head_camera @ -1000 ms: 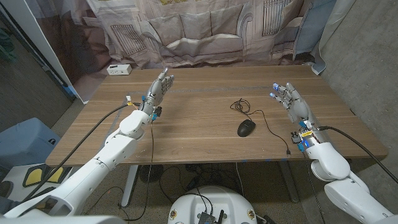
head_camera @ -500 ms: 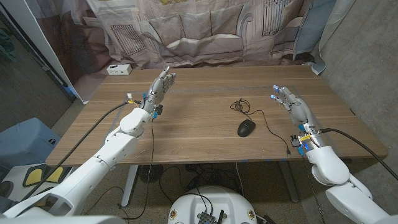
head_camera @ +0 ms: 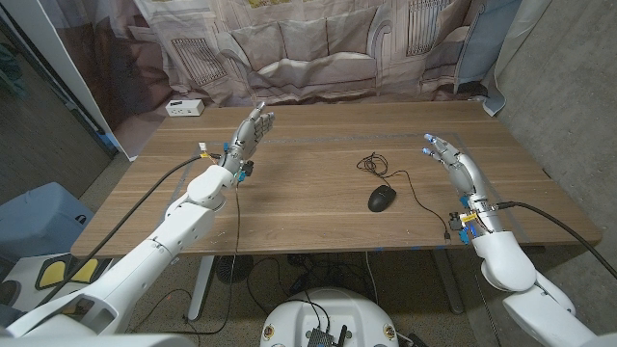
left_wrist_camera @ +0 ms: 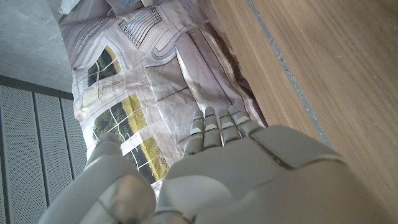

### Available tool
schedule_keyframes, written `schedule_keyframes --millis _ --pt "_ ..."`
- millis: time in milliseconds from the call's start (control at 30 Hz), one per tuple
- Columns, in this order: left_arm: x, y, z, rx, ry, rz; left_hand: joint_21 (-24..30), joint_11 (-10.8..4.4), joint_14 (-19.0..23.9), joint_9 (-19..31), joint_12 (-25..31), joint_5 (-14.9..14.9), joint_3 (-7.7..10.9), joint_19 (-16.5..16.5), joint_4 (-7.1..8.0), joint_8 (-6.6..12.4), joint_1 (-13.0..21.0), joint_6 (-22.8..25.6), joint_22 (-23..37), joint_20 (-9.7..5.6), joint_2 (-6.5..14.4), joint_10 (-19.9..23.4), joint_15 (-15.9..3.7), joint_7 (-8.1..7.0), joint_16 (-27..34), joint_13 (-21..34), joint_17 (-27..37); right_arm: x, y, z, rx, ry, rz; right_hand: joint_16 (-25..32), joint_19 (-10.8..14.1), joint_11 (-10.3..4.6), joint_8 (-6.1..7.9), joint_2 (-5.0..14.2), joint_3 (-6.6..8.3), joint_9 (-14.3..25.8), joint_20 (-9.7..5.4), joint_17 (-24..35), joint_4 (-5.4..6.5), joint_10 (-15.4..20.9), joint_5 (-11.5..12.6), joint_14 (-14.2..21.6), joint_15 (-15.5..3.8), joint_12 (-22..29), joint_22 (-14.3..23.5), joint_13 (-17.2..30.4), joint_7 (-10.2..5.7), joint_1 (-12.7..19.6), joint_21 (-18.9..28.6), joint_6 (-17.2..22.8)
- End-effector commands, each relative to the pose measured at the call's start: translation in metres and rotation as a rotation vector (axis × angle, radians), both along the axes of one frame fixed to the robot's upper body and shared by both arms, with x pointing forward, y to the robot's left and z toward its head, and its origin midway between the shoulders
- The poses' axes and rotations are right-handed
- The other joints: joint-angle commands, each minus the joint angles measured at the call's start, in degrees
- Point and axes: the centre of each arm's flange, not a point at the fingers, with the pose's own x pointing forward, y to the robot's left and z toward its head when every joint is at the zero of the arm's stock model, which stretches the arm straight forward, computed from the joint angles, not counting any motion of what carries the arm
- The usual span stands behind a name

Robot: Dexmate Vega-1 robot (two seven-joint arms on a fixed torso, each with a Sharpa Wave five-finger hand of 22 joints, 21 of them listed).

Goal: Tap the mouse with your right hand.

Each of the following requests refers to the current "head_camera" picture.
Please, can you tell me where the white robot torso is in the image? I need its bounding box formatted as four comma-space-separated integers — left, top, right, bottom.
0, 333, 197, 347

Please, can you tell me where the white table leg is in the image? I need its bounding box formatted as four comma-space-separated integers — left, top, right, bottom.
186, 254, 216, 319

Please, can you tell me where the white base with yellow pads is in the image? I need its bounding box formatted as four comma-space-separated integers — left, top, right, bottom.
0, 253, 117, 312

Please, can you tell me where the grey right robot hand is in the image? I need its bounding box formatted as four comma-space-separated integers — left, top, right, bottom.
421, 133, 503, 237

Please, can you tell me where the blue-grey plastic bin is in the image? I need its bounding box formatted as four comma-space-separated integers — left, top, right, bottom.
0, 181, 95, 264

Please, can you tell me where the white cloth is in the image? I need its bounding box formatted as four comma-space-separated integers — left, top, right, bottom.
481, 0, 553, 117

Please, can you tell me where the blue cloth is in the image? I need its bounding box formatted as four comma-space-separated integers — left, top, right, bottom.
452, 0, 524, 95

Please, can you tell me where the grey table leg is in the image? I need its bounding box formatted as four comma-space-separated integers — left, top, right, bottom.
431, 249, 465, 315

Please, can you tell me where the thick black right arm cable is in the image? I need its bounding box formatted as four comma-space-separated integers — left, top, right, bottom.
494, 200, 617, 280

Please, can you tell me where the white power strip box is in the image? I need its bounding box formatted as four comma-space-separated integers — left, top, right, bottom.
164, 98, 205, 118

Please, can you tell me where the thin black mouse cable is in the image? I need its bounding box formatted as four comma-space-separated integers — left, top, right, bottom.
356, 151, 452, 242

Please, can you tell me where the grey cable under table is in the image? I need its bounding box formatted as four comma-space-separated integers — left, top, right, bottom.
364, 251, 381, 305

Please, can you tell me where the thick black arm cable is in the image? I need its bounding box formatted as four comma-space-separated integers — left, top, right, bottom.
36, 152, 226, 307
494, 200, 617, 280

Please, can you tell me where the white partition board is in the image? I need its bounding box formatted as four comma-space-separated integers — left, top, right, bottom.
0, 0, 141, 162

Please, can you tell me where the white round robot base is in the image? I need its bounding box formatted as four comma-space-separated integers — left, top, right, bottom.
259, 287, 400, 347

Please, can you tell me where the round black floor fan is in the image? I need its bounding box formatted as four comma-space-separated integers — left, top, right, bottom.
215, 254, 255, 284

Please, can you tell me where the black computer mouse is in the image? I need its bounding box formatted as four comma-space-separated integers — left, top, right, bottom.
367, 184, 398, 213

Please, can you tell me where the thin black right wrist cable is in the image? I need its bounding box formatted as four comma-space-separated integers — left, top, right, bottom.
471, 267, 502, 347

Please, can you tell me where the black floor cable loop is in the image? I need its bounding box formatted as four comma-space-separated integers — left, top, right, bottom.
245, 256, 293, 315

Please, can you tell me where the thin black left wrist cable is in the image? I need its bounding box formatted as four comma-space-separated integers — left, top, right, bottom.
125, 178, 242, 336

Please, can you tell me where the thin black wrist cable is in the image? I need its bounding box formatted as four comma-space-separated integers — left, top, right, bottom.
125, 178, 242, 336
471, 267, 502, 347

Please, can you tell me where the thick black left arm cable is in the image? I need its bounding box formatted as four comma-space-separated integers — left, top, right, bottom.
36, 152, 226, 307

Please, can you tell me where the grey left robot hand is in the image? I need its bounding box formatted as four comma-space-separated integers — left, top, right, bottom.
222, 101, 277, 175

